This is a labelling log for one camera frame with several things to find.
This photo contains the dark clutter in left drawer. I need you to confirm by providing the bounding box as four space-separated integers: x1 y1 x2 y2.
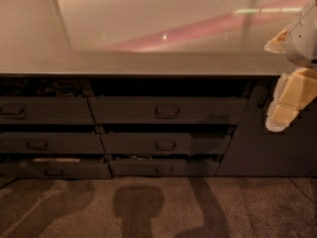
0 78 82 97

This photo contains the pale flat item bottom drawer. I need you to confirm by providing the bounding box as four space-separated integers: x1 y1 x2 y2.
33 158 80 163

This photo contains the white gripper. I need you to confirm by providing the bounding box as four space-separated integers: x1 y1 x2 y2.
264 0 317 133

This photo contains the dark right cabinet door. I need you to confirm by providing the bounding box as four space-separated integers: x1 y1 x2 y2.
218 81 317 177

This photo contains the dark drawer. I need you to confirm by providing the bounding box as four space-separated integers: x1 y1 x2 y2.
101 133 231 156
0 159 112 179
0 132 104 155
109 159 220 177
0 96 93 125
88 96 248 125

